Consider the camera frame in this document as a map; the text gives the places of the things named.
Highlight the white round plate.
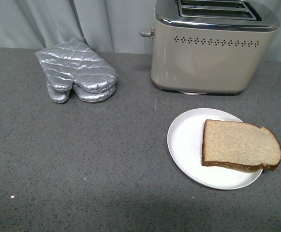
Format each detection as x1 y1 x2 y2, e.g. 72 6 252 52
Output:
167 108 263 190

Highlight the brown bread slice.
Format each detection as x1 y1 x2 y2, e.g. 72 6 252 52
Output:
202 119 281 172

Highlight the cream chrome two-slot toaster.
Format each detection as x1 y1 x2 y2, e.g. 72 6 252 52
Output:
140 0 280 94

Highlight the silver quilted upper oven mitt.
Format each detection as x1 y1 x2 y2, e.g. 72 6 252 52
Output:
35 40 118 93

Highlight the grey curtain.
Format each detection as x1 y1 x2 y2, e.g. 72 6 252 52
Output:
0 0 281 63

